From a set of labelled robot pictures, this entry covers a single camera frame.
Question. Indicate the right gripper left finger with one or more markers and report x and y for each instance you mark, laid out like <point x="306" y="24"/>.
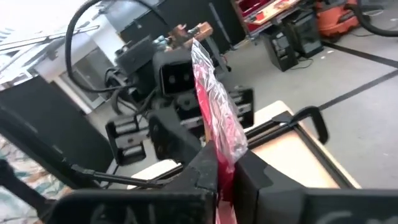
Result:
<point x="192" y="186"/>

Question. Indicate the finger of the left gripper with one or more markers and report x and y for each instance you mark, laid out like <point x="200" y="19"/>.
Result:
<point x="174" y="140"/>

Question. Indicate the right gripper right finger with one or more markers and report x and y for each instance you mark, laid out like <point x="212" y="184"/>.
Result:
<point x="267" y="193"/>

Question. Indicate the red popcorn bag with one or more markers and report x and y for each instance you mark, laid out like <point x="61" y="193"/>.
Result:
<point x="217" y="118"/>

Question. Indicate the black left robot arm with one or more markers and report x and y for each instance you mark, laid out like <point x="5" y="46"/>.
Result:
<point x="136" y="56"/>

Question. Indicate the black computer tower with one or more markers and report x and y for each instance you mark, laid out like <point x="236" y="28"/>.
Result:
<point x="280" y="51"/>
<point x="306" y="34"/>

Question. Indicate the red tool cart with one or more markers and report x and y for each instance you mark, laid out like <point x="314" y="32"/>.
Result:
<point x="252" y="9"/>

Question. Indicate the orange shop vacuum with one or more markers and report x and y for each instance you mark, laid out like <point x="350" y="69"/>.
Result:
<point x="335" y="21"/>

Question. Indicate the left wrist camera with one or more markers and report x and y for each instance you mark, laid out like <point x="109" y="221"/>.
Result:
<point x="177" y="77"/>

